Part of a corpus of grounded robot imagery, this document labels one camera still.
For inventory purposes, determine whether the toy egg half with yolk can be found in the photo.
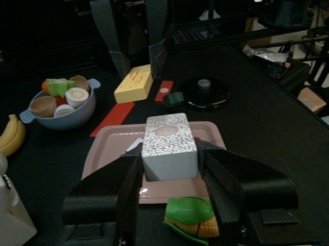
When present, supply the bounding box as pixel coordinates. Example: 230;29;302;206
64;86;90;109

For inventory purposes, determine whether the yellow toy banana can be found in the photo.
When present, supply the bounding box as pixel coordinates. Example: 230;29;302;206
0;113;26;158

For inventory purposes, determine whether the green toy vegetable piece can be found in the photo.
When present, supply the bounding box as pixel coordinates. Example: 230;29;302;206
45;78;77;98

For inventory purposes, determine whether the toy corn with green husk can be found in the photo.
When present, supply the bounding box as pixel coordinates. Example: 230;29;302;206
161;196;220;246

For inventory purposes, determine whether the small red block white dot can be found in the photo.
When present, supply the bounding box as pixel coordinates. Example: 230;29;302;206
152;80;175;105

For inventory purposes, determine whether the brown cardboard box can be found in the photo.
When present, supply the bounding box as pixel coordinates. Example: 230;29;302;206
296;86;329;113

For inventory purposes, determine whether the black keyboard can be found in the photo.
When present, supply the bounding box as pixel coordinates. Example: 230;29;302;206
171;24;222;46

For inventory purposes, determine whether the black pot lid grey knob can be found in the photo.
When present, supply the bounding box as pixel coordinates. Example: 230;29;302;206
177;76;232;111

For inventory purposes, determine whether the pink plastic tray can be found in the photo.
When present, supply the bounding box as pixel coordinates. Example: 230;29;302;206
81;120;227;205

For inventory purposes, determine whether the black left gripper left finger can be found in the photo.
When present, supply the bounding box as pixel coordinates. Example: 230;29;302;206
61;142;145;246

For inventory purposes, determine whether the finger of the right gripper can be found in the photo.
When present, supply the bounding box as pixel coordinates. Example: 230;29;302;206
88;0;131;79
145;0;169;79

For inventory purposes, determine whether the yellow cheese block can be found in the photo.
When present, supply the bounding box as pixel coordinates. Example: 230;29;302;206
113;63;153;105

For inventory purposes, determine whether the white plastic bag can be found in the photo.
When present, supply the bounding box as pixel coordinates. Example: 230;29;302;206
242;43;290;64

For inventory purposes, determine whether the flat red strip block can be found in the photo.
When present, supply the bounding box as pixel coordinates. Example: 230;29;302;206
88;101;136;138

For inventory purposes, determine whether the dark green small block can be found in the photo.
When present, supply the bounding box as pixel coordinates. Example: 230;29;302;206
163;91;184;109

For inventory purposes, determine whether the white speckled egg block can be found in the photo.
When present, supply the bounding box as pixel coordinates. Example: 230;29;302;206
140;112;200;183

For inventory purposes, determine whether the brown toy eggshell half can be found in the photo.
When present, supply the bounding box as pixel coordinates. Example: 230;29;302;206
68;74;90;92
29;95;57;118

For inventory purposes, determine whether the white toy egg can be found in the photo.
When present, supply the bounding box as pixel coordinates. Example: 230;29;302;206
52;104;76;118

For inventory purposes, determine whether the white carton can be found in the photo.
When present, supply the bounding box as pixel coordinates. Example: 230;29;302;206
0;153;38;246

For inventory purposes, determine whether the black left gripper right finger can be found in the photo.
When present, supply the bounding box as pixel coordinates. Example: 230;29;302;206
193;137;319;246

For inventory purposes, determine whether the grey-blue toy pot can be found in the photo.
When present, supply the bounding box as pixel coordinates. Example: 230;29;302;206
17;78;101;131

